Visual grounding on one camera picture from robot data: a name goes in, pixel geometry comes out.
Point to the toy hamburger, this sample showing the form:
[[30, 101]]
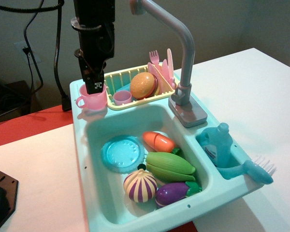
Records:
[[144, 85]]

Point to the small purple toy cup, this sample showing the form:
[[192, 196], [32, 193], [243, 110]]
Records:
[[122, 97]]

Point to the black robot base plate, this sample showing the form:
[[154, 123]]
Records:
[[8, 196]]

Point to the teal toy sink unit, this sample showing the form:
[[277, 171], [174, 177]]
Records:
[[108, 208]]

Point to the blue toy dish brush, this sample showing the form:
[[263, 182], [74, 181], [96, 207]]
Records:
[[259, 170]]

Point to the red mat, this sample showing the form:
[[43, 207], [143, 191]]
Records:
[[35, 123]]

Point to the striped toy onion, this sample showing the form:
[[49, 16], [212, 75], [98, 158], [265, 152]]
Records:
[[140, 186]]

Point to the pink toy knife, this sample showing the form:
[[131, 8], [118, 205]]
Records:
[[170, 63]]

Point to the yellow dish rack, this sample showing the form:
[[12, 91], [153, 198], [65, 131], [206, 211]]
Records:
[[120, 80]]

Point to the pink toy cup with handle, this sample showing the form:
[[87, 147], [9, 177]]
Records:
[[95, 101]]

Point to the white wall outlet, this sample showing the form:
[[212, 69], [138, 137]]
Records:
[[23, 50]]

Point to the orange toy carrot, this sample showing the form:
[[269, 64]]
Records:
[[160, 143]]

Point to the blue toy detergent bottle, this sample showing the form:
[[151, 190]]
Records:
[[216, 143]]

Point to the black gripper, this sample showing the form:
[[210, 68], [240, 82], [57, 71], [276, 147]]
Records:
[[97, 45]]

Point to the green toy corn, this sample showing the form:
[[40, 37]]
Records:
[[169, 167]]

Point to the pink toy plate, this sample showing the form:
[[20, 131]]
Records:
[[153, 70]]

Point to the blue toy plate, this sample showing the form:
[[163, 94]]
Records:
[[122, 154]]

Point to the pink toy fork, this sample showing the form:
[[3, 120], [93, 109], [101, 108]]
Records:
[[154, 57]]

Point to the purple toy eggplant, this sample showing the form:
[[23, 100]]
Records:
[[173, 192]]

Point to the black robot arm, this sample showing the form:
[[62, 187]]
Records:
[[94, 22]]

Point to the grey toy faucet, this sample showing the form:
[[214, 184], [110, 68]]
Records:
[[185, 107]]

